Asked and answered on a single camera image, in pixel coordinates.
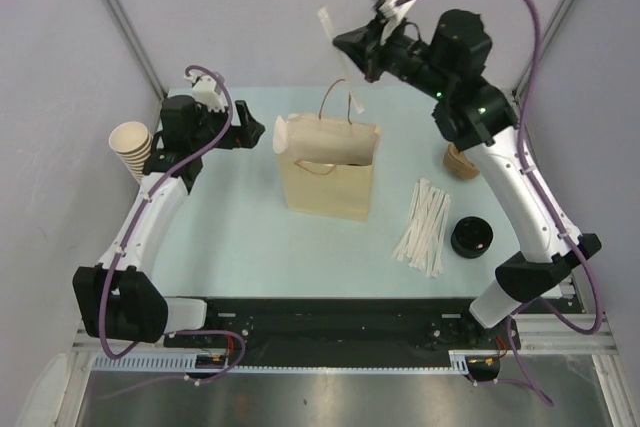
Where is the aluminium frame rail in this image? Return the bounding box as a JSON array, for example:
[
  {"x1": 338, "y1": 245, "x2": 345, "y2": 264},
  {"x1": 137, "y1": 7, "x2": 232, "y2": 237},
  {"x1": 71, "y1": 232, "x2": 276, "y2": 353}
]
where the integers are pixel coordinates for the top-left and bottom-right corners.
[{"x1": 69, "y1": 311, "x2": 616, "y2": 353}]

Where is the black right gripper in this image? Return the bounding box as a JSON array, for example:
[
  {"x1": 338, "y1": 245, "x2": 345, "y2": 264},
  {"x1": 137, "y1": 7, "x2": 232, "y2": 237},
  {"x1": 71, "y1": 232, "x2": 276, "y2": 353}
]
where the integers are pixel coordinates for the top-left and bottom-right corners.
[{"x1": 335, "y1": 12, "x2": 455, "y2": 100}]

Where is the white paper straw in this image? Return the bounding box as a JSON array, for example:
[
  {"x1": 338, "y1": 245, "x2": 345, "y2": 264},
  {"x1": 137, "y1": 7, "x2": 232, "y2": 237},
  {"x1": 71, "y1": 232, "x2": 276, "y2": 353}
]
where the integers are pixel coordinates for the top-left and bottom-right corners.
[{"x1": 317, "y1": 6, "x2": 365, "y2": 114}]

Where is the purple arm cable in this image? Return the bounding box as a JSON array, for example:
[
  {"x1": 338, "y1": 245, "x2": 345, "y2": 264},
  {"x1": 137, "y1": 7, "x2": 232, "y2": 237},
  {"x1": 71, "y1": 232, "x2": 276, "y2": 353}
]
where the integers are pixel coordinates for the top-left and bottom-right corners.
[
  {"x1": 394, "y1": 0, "x2": 603, "y2": 407},
  {"x1": 94, "y1": 64, "x2": 247, "y2": 398}
]

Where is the white cable duct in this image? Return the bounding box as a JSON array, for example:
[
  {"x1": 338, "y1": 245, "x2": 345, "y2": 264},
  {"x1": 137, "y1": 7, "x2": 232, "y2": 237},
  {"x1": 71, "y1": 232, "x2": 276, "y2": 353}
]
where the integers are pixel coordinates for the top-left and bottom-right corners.
[{"x1": 92, "y1": 349, "x2": 474, "y2": 378}]

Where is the white wrapped straw pile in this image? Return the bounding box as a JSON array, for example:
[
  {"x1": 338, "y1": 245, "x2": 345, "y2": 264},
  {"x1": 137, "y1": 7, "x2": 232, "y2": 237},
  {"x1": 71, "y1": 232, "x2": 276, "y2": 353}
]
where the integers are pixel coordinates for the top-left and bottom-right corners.
[{"x1": 391, "y1": 178, "x2": 451, "y2": 278}]

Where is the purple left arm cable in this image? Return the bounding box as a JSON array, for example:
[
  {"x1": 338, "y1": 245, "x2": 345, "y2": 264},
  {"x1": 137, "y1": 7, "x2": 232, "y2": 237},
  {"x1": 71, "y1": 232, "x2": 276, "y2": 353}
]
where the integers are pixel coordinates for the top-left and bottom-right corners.
[{"x1": 94, "y1": 64, "x2": 247, "y2": 398}]

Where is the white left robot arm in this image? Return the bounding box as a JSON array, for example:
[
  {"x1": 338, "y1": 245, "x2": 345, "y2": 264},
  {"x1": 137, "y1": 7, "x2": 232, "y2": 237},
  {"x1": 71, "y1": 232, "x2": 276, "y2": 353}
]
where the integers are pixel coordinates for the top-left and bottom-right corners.
[{"x1": 72, "y1": 95, "x2": 265, "y2": 358}]

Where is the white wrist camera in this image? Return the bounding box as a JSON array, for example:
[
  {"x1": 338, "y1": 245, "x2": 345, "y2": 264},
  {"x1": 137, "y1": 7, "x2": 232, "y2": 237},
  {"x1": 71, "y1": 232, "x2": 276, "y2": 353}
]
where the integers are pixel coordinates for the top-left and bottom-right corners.
[
  {"x1": 372, "y1": 0, "x2": 414, "y2": 45},
  {"x1": 185, "y1": 73, "x2": 226, "y2": 113}
]

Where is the cream paper takeout bag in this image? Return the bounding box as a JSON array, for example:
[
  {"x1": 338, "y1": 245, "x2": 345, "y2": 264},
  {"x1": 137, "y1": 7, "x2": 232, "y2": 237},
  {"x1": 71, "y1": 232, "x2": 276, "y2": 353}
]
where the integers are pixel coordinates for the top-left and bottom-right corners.
[{"x1": 272, "y1": 102, "x2": 381, "y2": 221}]

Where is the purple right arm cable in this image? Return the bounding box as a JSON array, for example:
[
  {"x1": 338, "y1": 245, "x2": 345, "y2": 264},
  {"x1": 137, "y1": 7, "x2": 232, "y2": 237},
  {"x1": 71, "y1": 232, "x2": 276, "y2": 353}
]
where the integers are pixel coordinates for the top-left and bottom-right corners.
[{"x1": 394, "y1": 0, "x2": 603, "y2": 407}]

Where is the stack of paper cups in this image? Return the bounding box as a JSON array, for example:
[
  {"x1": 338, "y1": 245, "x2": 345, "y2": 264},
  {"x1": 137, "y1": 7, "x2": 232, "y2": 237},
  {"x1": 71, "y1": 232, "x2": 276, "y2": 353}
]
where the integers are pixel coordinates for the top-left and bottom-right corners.
[{"x1": 108, "y1": 121, "x2": 152, "y2": 183}]

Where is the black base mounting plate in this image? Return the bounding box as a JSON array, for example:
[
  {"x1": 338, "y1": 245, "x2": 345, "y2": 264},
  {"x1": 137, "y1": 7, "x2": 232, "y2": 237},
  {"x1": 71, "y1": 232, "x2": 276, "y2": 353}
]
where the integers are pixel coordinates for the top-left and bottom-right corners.
[{"x1": 164, "y1": 298, "x2": 520, "y2": 367}]

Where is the black lid stack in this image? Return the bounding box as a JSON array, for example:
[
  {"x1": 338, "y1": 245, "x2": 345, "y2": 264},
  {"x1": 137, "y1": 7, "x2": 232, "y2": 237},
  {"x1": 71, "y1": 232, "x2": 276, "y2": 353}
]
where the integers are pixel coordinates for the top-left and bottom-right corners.
[{"x1": 450, "y1": 216, "x2": 494, "y2": 259}]

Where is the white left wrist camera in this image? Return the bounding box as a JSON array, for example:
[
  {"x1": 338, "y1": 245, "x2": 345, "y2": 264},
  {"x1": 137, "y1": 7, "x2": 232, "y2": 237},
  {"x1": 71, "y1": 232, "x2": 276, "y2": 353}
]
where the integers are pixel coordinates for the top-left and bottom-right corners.
[{"x1": 185, "y1": 73, "x2": 226, "y2": 113}]

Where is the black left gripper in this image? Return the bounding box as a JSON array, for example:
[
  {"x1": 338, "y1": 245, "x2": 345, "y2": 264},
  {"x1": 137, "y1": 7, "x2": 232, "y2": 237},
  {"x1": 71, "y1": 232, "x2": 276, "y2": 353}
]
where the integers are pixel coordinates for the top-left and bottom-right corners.
[{"x1": 189, "y1": 100, "x2": 263, "y2": 155}]

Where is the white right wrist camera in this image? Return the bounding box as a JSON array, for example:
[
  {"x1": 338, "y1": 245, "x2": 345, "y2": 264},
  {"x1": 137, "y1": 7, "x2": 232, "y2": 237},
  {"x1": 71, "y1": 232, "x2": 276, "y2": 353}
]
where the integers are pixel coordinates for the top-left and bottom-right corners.
[{"x1": 372, "y1": 0, "x2": 414, "y2": 45}]

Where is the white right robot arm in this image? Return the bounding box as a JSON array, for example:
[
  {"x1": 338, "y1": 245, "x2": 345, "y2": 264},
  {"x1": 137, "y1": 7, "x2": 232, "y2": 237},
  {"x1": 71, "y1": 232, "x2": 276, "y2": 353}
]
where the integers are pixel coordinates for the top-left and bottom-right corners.
[{"x1": 332, "y1": 9, "x2": 602, "y2": 348}]

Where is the brown pulp cup carrier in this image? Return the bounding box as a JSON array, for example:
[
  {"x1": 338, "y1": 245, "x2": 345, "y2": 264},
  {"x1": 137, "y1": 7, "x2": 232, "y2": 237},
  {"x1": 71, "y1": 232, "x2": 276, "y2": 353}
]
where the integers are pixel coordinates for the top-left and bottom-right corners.
[{"x1": 443, "y1": 143, "x2": 480, "y2": 181}]

